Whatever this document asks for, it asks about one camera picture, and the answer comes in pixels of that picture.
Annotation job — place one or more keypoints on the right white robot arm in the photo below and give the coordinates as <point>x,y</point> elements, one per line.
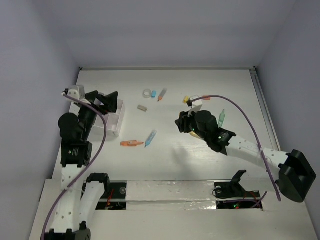
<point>291,171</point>

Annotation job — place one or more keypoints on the yellow highlighter pen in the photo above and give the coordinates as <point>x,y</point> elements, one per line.
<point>194,134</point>

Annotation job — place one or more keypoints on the blue highlighter cap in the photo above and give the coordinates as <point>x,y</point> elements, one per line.
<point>153,94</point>

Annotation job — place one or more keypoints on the yellow highlighter cap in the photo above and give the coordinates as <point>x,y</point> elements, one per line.
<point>186,98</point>

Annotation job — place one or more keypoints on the blue highlighter pen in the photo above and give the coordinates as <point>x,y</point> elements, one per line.
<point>150,138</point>

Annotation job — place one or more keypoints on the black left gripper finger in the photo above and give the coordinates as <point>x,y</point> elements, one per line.
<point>94,96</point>
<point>109,102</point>

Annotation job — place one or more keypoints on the grey eraser block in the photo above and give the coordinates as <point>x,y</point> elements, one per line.
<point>142,108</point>

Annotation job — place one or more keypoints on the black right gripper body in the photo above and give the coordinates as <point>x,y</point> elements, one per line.
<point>188,123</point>

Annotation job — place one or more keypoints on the clear tape roll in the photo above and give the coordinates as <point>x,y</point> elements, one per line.
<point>147,93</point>

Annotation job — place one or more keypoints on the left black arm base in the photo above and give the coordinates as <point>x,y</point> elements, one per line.
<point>114,196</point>

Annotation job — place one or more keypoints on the orange tip clear highlighter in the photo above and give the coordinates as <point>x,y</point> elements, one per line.
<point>162,94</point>

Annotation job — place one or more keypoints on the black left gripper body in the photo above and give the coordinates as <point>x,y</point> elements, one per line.
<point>88,114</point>

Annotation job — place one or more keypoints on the white compartment organizer box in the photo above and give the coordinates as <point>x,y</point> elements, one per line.
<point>114,122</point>

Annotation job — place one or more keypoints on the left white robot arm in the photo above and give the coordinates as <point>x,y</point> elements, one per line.
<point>80,191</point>

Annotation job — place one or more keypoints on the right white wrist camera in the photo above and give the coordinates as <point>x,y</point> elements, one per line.
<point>195,104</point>

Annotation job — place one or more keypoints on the silver taped front board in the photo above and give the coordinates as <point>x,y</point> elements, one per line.
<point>169,195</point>

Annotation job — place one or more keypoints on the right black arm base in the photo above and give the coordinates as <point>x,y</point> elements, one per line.
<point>231,195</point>

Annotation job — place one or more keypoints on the green highlighter pen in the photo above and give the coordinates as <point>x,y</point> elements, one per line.
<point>221,118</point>

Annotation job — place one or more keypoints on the orange highlighter pen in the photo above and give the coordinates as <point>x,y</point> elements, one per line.
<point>131,143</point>

